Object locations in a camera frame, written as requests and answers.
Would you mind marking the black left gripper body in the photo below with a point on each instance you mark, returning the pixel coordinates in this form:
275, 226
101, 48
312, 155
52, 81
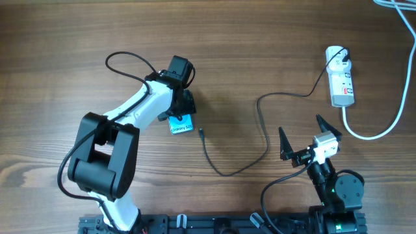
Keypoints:
185, 106

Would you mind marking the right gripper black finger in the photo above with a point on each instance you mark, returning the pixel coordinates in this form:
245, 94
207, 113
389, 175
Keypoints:
325, 126
286, 151

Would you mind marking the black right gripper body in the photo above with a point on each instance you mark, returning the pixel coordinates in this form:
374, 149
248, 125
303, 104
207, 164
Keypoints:
301, 157

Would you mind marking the Galaxy S25 smartphone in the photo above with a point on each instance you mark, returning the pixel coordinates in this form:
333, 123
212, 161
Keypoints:
181, 126

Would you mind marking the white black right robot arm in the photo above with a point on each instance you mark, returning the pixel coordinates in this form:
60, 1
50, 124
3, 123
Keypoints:
340, 192

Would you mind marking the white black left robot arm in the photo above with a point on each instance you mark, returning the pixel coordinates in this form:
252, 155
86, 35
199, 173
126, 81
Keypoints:
103, 159

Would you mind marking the white power strip socket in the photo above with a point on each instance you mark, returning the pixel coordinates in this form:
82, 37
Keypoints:
339, 68

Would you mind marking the black mounting rail base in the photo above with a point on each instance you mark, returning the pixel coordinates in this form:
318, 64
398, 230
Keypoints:
227, 224

